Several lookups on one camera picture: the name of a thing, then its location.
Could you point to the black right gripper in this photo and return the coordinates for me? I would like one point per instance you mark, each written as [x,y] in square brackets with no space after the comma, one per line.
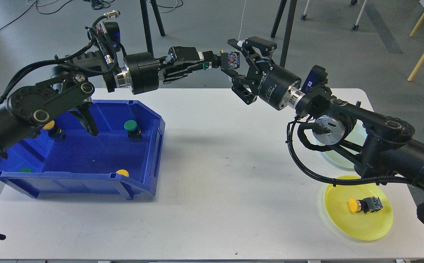
[267,80]

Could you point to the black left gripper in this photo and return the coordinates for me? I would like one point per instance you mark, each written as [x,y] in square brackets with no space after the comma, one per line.
[145,72]

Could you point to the yellow button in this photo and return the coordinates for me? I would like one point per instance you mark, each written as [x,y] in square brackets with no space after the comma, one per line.
[54,132]
[366,205]

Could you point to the green button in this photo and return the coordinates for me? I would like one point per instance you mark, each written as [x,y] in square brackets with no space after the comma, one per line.
[226,60]
[133,130]

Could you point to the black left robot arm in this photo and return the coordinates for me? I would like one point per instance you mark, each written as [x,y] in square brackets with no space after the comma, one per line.
[42,91]

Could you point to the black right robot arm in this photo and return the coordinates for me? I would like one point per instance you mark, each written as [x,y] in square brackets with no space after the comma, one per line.
[381,148]

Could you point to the yellow button front edge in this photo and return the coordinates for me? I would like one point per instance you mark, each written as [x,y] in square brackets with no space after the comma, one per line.
[123,172]

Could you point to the green button front corner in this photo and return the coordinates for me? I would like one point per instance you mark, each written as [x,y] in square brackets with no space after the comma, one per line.
[25,170]

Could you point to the yellow plate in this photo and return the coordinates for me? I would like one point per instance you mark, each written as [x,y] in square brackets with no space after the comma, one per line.
[359,225]

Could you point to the black right tripod legs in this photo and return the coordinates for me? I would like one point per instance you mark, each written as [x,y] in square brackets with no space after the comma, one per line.
[288,27]

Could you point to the white chair legs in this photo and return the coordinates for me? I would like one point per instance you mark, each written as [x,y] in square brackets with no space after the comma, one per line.
[355,27]

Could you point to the blue plastic bin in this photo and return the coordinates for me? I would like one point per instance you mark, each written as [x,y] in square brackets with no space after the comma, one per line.
[83,163]

